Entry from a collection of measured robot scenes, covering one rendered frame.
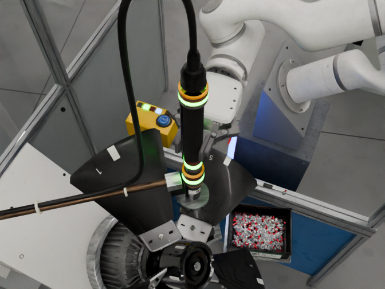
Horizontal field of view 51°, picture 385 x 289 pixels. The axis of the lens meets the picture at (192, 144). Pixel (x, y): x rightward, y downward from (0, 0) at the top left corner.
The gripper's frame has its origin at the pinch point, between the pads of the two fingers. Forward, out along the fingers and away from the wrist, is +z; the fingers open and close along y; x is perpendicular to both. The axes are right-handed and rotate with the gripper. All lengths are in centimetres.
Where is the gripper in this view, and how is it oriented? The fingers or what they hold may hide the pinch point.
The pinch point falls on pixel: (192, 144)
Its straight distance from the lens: 70.3
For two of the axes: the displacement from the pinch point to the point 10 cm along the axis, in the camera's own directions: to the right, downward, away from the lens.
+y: -9.3, -3.1, 1.9
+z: -3.7, 7.9, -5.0
